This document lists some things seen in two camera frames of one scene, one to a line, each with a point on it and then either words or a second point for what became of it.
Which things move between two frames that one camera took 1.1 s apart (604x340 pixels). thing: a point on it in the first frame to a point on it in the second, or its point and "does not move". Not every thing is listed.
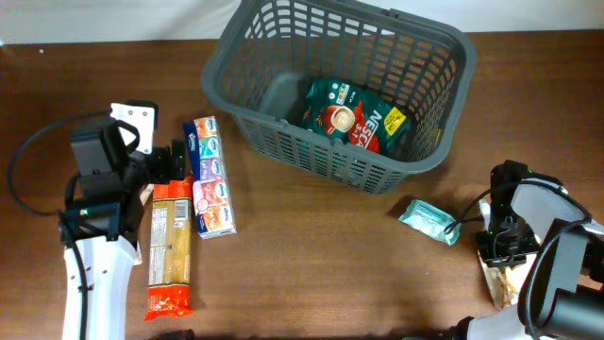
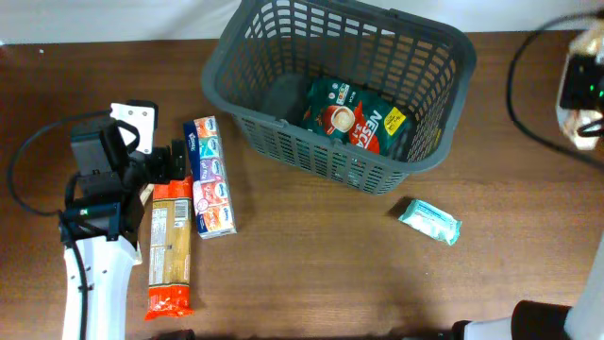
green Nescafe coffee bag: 351,115 does not move
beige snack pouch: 506,285 to 582,84
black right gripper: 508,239 to 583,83
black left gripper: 163,169 does not move
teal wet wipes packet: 431,220 does not move
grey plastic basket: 265,53 does not move
